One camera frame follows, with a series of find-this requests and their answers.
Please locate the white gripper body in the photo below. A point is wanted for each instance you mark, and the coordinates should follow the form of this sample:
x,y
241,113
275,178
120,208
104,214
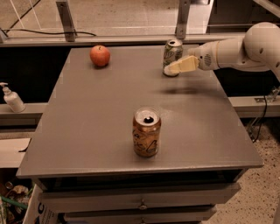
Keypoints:
x,y
204,57

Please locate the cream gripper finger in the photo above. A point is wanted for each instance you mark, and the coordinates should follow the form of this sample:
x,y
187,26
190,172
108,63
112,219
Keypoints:
x,y
185,64

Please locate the green white 7up can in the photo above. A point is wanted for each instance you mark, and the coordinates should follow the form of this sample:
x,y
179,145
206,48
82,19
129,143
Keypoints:
x,y
173,51

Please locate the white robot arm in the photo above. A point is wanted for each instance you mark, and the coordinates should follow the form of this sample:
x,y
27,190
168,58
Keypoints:
x,y
257,51

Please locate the orange soda can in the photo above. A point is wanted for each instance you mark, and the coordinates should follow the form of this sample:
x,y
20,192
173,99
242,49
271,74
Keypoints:
x,y
146,130

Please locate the red apple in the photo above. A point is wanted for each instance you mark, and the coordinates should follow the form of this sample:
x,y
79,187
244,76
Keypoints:
x,y
100,55

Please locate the grey lower drawer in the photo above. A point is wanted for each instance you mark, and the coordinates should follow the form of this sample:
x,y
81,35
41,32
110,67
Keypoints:
x,y
158,215

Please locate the grey drawer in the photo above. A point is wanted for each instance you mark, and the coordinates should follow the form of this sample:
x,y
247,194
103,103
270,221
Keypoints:
x,y
158,215
139,198

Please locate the grey upper drawer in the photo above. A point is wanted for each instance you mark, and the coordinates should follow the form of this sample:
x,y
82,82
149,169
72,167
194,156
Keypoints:
x,y
139,198

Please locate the white pump bottle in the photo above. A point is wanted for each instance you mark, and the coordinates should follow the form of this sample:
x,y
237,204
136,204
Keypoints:
x,y
12,99

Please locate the white cardboard box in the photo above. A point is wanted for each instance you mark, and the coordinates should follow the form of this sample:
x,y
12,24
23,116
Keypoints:
x,y
37,212

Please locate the right metal rail post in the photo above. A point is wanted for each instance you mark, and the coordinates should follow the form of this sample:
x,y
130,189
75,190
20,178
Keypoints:
x,y
183,13

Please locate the metal rail post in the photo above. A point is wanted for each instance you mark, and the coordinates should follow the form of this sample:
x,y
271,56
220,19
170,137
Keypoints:
x,y
66,20
183,13

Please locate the left metal rail post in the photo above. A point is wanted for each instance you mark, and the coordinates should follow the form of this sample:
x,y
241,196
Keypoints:
x,y
66,20

